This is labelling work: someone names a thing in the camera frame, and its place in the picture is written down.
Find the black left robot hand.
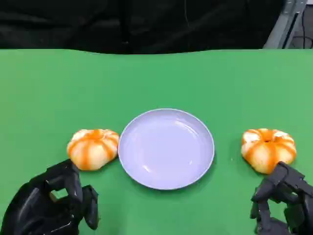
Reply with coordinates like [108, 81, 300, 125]
[0, 158, 100, 235]

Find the grey metal frame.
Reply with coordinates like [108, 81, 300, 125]
[263, 0, 310, 49]

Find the lilac plate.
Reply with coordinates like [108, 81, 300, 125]
[117, 108, 216, 190]

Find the black backdrop curtain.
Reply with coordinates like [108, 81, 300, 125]
[0, 0, 286, 55]

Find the orange white toy bread roll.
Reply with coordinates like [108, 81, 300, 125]
[241, 128, 297, 175]
[67, 129, 120, 171]

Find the black background cable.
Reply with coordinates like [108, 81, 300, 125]
[293, 9, 313, 49]

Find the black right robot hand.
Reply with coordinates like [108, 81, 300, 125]
[249, 161, 313, 235]

